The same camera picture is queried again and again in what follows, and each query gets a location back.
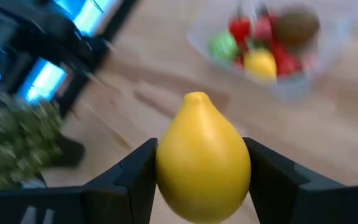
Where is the large red toy strawberry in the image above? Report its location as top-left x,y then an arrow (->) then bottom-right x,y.
272,42 -> 304,77

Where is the small pink toy peach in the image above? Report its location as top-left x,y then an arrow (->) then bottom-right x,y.
253,15 -> 275,41

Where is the bright red cherry with stem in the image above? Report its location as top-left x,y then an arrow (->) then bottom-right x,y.
228,0 -> 252,50

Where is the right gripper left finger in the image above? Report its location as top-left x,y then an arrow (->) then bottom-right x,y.
82,139 -> 158,224

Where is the green toy apple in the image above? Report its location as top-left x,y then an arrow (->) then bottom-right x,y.
208,32 -> 239,62

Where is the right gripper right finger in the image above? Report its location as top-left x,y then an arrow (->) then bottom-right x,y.
243,137 -> 358,224

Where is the yellow toy lemon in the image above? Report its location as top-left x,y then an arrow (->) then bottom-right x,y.
243,48 -> 278,83
155,91 -> 252,224

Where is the green artificial bushy plant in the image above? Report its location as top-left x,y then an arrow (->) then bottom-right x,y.
0,93 -> 63,189

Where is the clear plastic tupperware container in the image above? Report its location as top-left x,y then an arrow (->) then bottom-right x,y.
187,0 -> 358,102

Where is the brown toy kiwi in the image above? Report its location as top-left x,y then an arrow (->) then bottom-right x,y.
273,7 -> 320,47

